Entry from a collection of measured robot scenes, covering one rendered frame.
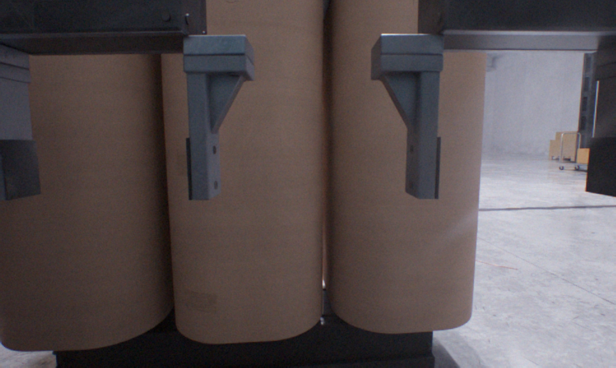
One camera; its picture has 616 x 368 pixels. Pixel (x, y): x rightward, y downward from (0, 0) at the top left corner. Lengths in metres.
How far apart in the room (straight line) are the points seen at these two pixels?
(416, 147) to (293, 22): 0.60
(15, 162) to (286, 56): 0.57
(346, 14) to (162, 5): 0.67
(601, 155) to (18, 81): 0.41
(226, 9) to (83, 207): 0.54
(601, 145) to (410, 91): 0.14
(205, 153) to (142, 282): 0.74
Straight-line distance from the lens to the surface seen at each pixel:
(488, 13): 0.22
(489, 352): 1.31
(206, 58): 0.21
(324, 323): 0.99
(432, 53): 0.21
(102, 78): 0.85
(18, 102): 0.29
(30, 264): 0.95
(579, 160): 9.23
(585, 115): 13.49
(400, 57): 0.21
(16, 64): 0.30
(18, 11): 0.26
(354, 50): 0.81
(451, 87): 0.82
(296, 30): 0.77
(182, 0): 0.22
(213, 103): 0.21
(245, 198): 0.73
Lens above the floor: 0.69
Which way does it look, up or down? 6 degrees down
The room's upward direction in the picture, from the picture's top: straight up
